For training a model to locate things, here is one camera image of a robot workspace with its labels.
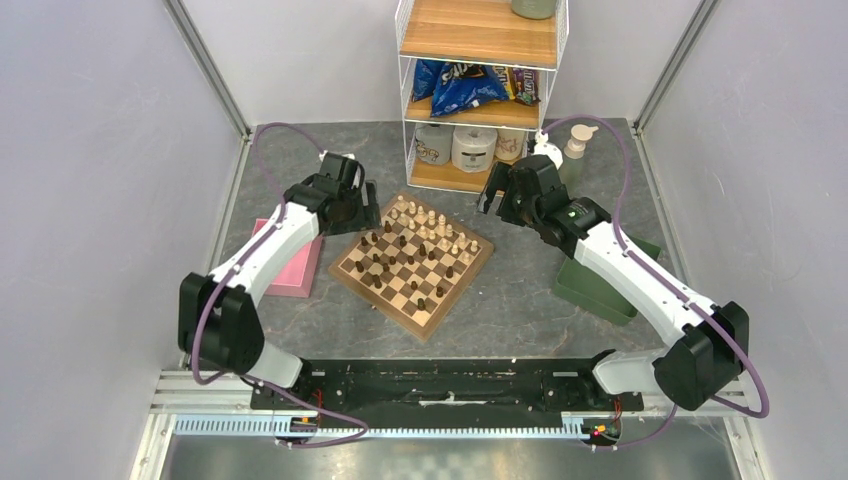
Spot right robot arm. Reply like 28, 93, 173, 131
478, 155, 763, 411

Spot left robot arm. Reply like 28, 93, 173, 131
177, 152, 381, 409

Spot wooden chess board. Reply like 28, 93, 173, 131
329, 192, 494, 342

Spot white cup right shelf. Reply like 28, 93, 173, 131
494, 128, 526, 162

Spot white toilet paper roll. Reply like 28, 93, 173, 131
451, 126, 498, 173

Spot green soap pump bottle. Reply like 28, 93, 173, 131
558, 124, 598, 192

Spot white printed mug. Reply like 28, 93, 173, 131
415, 124, 454, 166

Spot pink plastic bin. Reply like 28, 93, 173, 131
245, 217, 322, 305

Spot green plastic bin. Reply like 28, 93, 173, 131
551, 258, 638, 326

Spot brown candy bag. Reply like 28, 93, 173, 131
506, 67, 540, 106

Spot blue chips bag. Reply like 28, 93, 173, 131
411, 59, 509, 117

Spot green jar top shelf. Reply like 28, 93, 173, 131
511, 0, 558, 20

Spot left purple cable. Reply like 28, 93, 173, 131
190, 123, 370, 450

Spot purple cable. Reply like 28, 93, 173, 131
536, 114, 772, 453
190, 123, 370, 450

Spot white wire wooden shelf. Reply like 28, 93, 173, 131
394, 1, 570, 192

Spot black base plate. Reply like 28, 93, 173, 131
292, 358, 644, 430

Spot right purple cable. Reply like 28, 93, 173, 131
536, 114, 772, 453

